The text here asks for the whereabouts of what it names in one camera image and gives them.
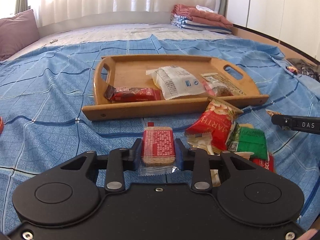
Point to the folded red blanket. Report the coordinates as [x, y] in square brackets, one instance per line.
[202, 17]

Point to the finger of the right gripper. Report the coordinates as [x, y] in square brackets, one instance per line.
[297, 123]

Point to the clear beige snack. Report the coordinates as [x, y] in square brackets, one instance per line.
[203, 142]

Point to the pink wrapped brown pastry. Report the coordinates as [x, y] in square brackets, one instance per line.
[217, 89]

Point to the orange cracker packet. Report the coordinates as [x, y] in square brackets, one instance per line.
[272, 113]

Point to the white snack packet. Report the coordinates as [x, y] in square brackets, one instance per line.
[175, 82]

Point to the purple pillow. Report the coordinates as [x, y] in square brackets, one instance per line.
[17, 32]

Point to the white wardrobe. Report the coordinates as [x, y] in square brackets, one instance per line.
[292, 22]

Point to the dark floral cloth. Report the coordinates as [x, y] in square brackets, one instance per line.
[305, 68]

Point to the small colourful toy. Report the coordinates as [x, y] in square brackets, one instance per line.
[293, 70]

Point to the yellow snack pouch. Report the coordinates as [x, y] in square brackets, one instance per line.
[246, 125]

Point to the yellow flat snack packet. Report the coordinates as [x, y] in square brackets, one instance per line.
[214, 77]

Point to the dark red chocolate bar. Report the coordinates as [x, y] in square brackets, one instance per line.
[133, 94]

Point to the striped blue folded towel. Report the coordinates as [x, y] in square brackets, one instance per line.
[184, 23]

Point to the blue checked bedsheet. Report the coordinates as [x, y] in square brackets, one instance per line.
[43, 92]

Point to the red nut snack bag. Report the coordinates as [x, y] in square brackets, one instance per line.
[218, 120]

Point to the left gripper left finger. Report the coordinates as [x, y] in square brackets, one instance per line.
[119, 161]

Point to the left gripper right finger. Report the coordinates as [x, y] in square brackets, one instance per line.
[197, 162]

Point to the green snack packet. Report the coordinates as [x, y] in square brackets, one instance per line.
[245, 139]

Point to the orange plastic lid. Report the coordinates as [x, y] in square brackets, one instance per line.
[1, 124]

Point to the wooden serving tray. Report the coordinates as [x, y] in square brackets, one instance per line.
[138, 86]

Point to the red biscuit roll pack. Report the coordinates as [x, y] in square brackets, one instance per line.
[267, 164]

